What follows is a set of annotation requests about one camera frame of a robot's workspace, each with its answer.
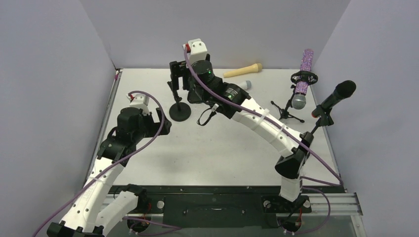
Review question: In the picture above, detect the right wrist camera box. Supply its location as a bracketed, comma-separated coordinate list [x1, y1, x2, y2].
[182, 39, 208, 65]

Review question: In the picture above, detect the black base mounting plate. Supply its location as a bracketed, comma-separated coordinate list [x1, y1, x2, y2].
[108, 185, 344, 229]

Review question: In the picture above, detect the cream beige microphone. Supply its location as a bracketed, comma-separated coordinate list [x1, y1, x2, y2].
[223, 63, 263, 78]

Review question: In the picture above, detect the black round-base stand white mic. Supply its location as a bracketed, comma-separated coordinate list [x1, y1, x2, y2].
[168, 81, 191, 122]

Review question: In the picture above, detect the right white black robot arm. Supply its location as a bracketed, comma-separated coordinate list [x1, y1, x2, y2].
[168, 60, 314, 211]

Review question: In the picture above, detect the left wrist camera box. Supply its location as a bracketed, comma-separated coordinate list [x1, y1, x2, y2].
[126, 93, 150, 115]

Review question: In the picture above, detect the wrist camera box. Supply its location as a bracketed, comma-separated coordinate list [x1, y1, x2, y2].
[182, 39, 208, 65]
[126, 93, 150, 115]

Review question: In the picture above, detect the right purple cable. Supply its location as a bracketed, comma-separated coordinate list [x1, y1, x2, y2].
[183, 45, 344, 187]

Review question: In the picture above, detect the black tripod shock-mount stand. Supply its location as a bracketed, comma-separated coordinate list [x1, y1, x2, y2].
[270, 72, 318, 123]

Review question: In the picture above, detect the white microphone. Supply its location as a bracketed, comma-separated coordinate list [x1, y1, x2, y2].
[237, 80, 252, 90]

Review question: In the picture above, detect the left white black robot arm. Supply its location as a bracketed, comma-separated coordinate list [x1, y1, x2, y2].
[46, 105, 171, 237]

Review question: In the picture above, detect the purple cable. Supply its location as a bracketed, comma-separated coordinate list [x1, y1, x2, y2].
[31, 90, 167, 237]
[183, 45, 344, 187]

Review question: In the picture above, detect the black microphone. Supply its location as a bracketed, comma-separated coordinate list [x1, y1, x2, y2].
[311, 80, 357, 118]

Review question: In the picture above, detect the purple glitter microphone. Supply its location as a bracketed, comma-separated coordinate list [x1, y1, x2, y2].
[291, 49, 314, 110]

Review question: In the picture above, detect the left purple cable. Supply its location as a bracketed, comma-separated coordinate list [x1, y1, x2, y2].
[31, 90, 167, 237]

